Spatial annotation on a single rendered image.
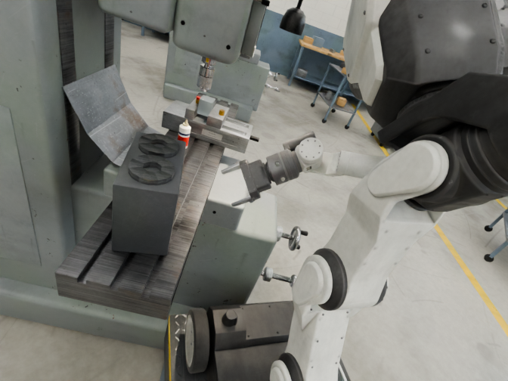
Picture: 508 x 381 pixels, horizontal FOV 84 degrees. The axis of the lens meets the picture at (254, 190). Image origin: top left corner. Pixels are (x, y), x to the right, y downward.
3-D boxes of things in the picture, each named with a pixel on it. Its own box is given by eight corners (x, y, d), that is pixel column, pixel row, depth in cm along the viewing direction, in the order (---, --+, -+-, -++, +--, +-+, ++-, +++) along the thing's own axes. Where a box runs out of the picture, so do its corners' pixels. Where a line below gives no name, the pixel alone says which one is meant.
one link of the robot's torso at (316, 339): (342, 414, 81) (404, 276, 66) (280, 431, 74) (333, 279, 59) (314, 365, 95) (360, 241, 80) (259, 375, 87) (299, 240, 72)
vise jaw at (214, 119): (227, 116, 123) (229, 107, 121) (220, 129, 111) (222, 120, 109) (214, 112, 123) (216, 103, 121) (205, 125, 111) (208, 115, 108)
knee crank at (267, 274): (304, 283, 131) (309, 275, 128) (305, 294, 126) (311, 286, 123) (259, 271, 128) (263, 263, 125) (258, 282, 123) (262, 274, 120)
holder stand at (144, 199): (176, 196, 83) (187, 136, 72) (167, 256, 66) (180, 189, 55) (132, 190, 80) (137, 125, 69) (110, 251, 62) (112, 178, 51)
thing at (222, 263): (245, 271, 170) (279, 194, 137) (239, 322, 144) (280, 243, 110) (109, 236, 161) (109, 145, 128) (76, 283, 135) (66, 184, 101)
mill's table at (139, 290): (235, 118, 164) (239, 105, 160) (167, 320, 62) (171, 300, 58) (196, 106, 161) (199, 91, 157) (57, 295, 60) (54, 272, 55)
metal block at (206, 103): (212, 112, 118) (215, 98, 115) (209, 117, 114) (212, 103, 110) (200, 108, 118) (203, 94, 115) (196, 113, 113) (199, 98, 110)
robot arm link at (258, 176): (255, 203, 86) (292, 189, 85) (249, 197, 77) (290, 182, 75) (243, 166, 89) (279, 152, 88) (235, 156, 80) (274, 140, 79)
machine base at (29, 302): (229, 267, 190) (236, 247, 179) (212, 362, 141) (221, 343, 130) (43, 219, 177) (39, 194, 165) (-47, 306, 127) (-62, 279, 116)
